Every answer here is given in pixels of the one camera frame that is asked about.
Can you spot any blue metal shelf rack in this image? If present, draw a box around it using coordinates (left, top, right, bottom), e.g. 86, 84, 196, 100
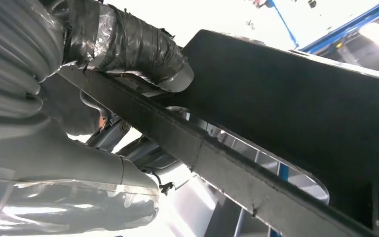
267, 0, 379, 237

